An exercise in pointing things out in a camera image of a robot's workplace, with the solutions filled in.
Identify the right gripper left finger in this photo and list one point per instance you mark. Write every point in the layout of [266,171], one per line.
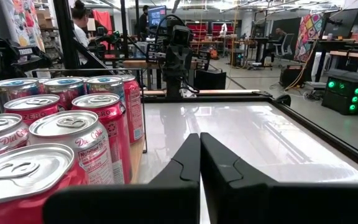
[120,205]

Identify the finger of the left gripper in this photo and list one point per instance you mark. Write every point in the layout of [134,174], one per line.
[174,60]
[185,60]

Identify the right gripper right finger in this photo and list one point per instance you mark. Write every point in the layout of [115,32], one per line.
[291,205]

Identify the red soda can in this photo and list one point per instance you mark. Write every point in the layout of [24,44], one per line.
[113,130]

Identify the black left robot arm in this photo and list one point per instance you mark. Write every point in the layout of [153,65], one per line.
[174,84]

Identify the wooden bench top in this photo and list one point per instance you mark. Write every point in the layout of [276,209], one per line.
[138,63]

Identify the red storage rack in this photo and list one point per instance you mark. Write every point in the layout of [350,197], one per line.
[197,31]
[233,29]

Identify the black cabinet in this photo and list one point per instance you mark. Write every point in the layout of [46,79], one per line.
[210,81]

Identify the person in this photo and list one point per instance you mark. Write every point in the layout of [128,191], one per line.
[81,34]
[144,21]
[279,35]

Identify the red hanging cloth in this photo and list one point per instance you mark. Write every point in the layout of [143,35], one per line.
[102,20]

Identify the black standing desk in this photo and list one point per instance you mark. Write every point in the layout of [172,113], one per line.
[263,42]

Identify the grey office chair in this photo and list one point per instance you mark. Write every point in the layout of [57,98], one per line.
[287,45]

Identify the black equipment case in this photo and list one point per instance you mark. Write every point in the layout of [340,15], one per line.
[291,77]

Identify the cardboard box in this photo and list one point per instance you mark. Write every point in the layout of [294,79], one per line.
[43,18]

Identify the black computer with green lights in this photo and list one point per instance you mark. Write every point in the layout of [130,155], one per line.
[343,99]

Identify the colourful patterned banner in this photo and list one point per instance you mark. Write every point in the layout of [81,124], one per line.
[308,34]

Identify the colourful floral banner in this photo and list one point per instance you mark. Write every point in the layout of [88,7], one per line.
[23,21]

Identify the wooden top desk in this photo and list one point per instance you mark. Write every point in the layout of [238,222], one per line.
[353,55]

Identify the large black screen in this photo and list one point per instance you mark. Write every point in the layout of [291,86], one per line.
[350,20]

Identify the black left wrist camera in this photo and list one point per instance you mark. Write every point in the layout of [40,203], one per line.
[182,35]

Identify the wall monitor with blue screen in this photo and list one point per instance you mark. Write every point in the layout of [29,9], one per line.
[157,15]

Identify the wooden shelf with black frame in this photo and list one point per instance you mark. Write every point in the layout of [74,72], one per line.
[137,161]

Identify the black metal table frame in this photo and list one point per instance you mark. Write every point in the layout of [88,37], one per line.
[213,99]

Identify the black frame clamp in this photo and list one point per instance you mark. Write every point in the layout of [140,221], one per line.
[283,100]

